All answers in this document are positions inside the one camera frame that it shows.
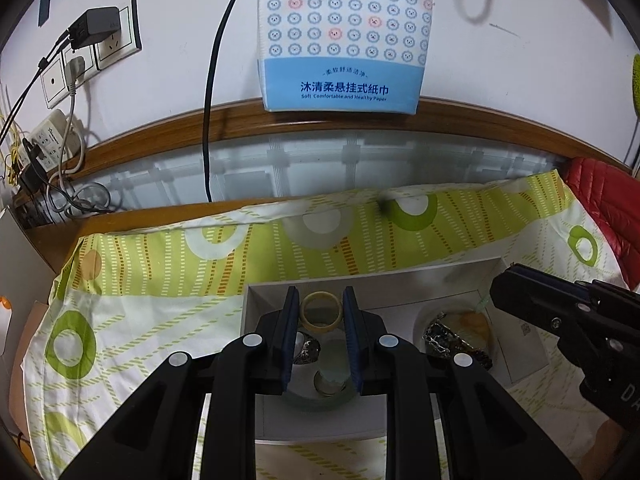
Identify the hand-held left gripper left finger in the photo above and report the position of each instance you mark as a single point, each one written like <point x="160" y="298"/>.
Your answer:
<point x="287" y="340"/>

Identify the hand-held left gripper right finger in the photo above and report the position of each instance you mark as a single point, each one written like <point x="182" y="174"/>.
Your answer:
<point x="352" y="340"/>

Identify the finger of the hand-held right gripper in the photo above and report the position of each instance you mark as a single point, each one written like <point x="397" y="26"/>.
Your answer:
<point x="525" y="297"/>
<point x="550" y="280"/>

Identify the white rectangular cardboard box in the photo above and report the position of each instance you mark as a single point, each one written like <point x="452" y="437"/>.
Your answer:
<point x="390" y="305"/>

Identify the amber oval pendant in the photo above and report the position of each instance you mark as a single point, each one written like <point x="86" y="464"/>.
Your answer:
<point x="475" y="330"/>

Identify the red quilted jacket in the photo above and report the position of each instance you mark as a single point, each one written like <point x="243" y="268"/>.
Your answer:
<point x="605" y="200"/>

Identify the green patterned sheet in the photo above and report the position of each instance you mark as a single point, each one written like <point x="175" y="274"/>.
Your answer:
<point x="150" y="280"/>

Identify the green hanging object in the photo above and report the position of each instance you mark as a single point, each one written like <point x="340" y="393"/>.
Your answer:
<point x="636" y="85"/>

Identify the blue patterned tissue pack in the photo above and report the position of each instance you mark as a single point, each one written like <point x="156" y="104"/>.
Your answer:
<point x="345" y="50"/>

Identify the black plug adapter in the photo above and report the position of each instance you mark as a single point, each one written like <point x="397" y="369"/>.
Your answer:
<point x="31" y="170"/>

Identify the white power strip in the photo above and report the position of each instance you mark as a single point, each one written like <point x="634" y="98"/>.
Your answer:
<point x="47" y="135"/>

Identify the white plug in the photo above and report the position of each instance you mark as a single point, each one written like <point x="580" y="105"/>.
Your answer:
<point x="76" y="70"/>

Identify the black charger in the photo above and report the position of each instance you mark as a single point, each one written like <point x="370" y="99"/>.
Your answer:
<point x="92" y="27"/>

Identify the wooden wall rail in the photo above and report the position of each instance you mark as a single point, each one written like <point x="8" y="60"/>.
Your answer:
<point x="150" y="132"/>

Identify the white double wall socket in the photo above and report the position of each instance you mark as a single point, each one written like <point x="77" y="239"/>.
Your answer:
<point x="122" y="45"/>

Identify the dark wall sticker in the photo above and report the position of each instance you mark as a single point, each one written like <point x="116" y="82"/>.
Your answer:
<point x="46" y="5"/>

